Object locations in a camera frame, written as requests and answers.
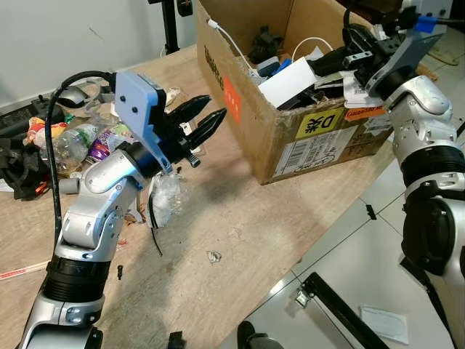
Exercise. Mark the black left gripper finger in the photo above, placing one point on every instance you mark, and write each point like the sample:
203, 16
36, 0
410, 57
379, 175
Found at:
190, 109
207, 127

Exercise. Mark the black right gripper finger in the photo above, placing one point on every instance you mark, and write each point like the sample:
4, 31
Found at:
334, 62

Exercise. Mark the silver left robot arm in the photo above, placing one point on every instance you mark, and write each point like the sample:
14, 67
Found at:
94, 218

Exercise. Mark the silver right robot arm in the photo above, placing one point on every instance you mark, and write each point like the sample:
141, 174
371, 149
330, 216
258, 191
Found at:
429, 160

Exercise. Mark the brown cardboard box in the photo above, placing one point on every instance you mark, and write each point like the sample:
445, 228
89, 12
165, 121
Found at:
251, 123

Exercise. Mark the white flat carton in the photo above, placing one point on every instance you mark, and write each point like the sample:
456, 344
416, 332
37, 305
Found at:
287, 81

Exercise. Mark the crumpled clear plastic wrap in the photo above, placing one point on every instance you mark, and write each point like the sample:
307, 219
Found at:
167, 200

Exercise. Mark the purple snack wrapper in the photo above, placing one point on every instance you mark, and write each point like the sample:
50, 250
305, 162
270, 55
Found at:
109, 142

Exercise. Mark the black stand pole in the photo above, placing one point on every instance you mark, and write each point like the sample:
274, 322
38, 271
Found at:
171, 25

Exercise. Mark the clear plastic bottle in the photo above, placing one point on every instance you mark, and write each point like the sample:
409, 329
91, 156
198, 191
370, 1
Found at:
73, 145

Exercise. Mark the grey computer mouse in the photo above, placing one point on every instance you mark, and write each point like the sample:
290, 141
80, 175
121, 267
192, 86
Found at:
73, 96

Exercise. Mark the small crumpled paper scrap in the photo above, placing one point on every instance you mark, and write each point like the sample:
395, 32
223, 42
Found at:
213, 257

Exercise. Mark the yellow red snack wrapper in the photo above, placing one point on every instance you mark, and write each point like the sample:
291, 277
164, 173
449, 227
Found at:
40, 131

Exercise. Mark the small black screw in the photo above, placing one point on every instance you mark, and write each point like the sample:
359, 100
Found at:
120, 273

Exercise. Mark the black plastic clip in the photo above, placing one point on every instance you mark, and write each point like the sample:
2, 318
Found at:
176, 340

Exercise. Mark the red white chopstick wrapper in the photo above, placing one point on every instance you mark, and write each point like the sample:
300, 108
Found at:
22, 271

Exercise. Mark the white paper sheet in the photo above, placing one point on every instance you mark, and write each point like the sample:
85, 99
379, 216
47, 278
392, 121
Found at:
385, 325

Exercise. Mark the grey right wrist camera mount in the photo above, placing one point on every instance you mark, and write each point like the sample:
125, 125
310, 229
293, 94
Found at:
407, 51

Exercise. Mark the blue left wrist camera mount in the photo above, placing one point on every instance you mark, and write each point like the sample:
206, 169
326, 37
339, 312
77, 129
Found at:
138, 98

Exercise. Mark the black metal bar with bracket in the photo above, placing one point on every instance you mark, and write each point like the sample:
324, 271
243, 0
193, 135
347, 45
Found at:
341, 309

